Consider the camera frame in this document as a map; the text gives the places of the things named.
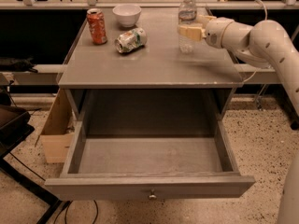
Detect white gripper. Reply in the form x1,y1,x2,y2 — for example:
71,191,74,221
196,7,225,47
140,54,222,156
178,15,234,49

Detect clear plastic water bottle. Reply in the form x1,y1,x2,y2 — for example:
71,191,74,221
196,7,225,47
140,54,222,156
178,0,197,54

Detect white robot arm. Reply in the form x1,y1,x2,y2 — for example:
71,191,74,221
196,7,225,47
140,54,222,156
178,15,299,224

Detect grey cabinet with top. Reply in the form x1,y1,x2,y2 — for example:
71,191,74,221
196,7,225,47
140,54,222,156
56,7,245,138

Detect open grey top drawer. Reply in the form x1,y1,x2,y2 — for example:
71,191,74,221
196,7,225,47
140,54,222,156
45,121,255,201

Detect metal drawer knob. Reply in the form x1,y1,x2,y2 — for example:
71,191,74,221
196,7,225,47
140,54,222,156
148,189,157,200

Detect crushed green white can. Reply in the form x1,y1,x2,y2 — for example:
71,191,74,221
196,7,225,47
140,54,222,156
115,28,148,54

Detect white bowl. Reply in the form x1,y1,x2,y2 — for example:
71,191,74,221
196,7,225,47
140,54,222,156
112,4,142,27

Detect orange soda can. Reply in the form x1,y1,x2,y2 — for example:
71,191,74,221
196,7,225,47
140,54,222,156
86,8,107,45

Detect cardboard box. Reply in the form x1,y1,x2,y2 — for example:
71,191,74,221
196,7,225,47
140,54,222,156
39,90,74,163

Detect black chair frame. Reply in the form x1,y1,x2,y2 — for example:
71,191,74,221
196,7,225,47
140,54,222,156
0,93,60,224

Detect black floor cable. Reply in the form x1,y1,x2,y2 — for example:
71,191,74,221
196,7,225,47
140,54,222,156
52,199,99,224

